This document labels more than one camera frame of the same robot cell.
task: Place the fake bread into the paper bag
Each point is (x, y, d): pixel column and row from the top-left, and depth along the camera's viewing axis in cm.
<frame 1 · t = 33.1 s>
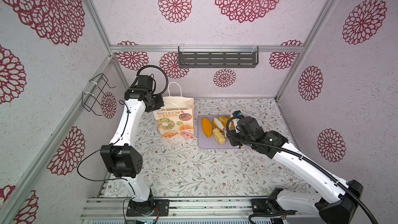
left hand: (160, 107, 84), fingers closed
right hand: (229, 131, 75), fingers open
printed paper bakery bag: (175, 120, 87), point 19 cm above the table
lavender cutting board: (205, 142, 98), on the table
orange oval fake bread: (207, 127, 102), point 4 cm above the table
pale yellow fake bread stick: (218, 140, 94), point 5 cm above the table

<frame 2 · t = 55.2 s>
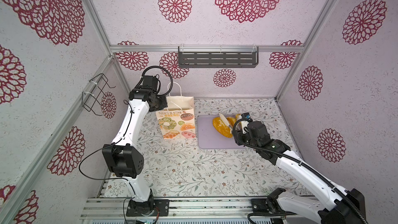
left hand: (162, 108, 84), fingers closed
right hand: (236, 128, 79), fingers open
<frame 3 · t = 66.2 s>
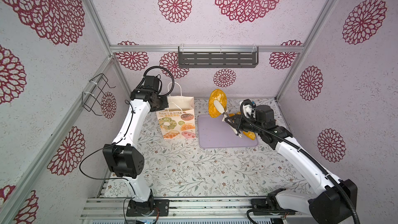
left hand: (164, 108, 84), fingers closed
right hand: (226, 117, 74), fingers open
large orange twisted bread: (220, 96, 85), point 29 cm above the table
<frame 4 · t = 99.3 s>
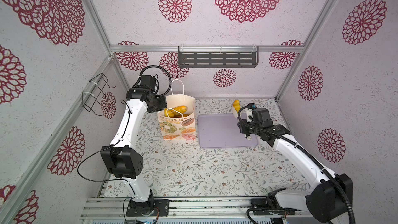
left hand: (163, 109, 83), fingers closed
right hand: (240, 121, 82), fingers closed
round orange fake bun: (169, 113, 87), point 21 cm above the table
